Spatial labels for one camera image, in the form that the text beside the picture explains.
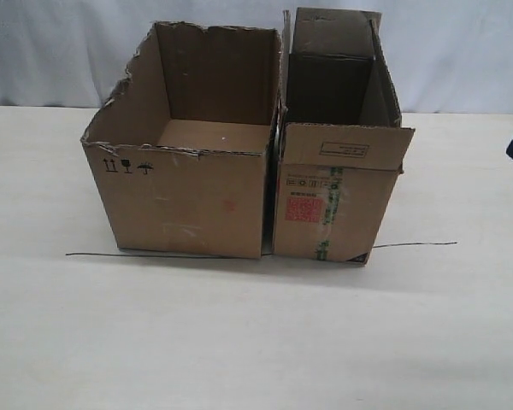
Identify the taped cardboard box with flaps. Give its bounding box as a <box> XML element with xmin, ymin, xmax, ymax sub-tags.
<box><xmin>272</xmin><ymin>8</ymin><xmax>414</xmax><ymax>265</ymax></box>

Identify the torn cardboard box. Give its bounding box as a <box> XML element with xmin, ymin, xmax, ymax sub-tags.
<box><xmin>80</xmin><ymin>21</ymin><xmax>281</xmax><ymax>259</ymax></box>

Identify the black line on table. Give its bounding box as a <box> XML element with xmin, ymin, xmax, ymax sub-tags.
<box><xmin>64</xmin><ymin>241</ymin><xmax>459</xmax><ymax>260</ymax></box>

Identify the white backdrop curtain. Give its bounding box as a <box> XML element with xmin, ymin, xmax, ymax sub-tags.
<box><xmin>0</xmin><ymin>0</ymin><xmax>513</xmax><ymax>114</ymax></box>

